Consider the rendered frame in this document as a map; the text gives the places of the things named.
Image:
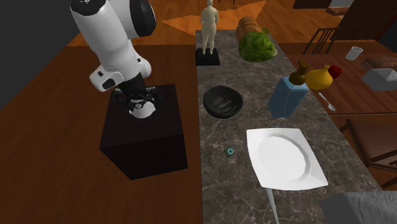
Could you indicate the silver spoon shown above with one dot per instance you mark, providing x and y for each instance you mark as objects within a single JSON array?
[{"x": 329, "y": 104}]

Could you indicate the blue carton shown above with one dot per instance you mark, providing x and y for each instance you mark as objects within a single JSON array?
[{"x": 285, "y": 100}]

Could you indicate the white square plate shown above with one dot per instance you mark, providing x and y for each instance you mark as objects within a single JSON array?
[{"x": 283, "y": 158}]

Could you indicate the red apple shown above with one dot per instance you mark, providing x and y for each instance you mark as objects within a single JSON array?
[{"x": 336, "y": 71}]

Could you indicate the small green round thing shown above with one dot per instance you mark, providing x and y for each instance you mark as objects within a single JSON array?
[{"x": 266, "y": 30}]

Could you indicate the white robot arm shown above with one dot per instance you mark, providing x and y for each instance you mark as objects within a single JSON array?
[{"x": 107, "y": 34}]

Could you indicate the brown wooden dining table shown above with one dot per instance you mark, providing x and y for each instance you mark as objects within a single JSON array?
[{"x": 356, "y": 99}]

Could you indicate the dark wooden chair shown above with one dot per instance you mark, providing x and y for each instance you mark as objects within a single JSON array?
[
  {"x": 322, "y": 38},
  {"x": 372, "y": 142}
]

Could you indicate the black bowl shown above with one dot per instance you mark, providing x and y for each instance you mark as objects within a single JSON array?
[{"x": 222, "y": 102}]

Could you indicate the grey cushion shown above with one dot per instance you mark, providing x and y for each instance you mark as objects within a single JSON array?
[{"x": 363, "y": 208}]

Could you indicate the small teal round thing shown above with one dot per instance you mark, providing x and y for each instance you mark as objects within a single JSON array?
[{"x": 229, "y": 151}]

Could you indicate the yellow gourd-shaped vase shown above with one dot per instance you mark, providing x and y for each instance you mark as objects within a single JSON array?
[{"x": 319, "y": 79}]

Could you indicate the green cabbage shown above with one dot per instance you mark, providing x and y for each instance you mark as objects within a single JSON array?
[{"x": 256, "y": 47}]

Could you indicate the dark brown bread loaf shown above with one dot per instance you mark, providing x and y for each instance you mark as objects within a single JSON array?
[{"x": 380, "y": 62}]

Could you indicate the grey box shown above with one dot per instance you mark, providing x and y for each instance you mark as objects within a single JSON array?
[{"x": 381, "y": 79}]

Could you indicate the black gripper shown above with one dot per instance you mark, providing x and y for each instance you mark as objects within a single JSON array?
[{"x": 132, "y": 86}]

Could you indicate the beige figure on black base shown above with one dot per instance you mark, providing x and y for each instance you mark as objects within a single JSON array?
[{"x": 209, "y": 24}]

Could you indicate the dark wooden cabinet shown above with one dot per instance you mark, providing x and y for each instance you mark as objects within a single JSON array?
[{"x": 363, "y": 21}]

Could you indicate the dark robot stand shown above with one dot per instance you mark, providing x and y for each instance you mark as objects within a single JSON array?
[{"x": 142, "y": 145}]

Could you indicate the brown vase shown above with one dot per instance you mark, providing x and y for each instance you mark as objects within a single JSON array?
[{"x": 298, "y": 77}]

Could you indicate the white cup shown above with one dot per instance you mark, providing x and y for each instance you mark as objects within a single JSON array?
[{"x": 353, "y": 53}]

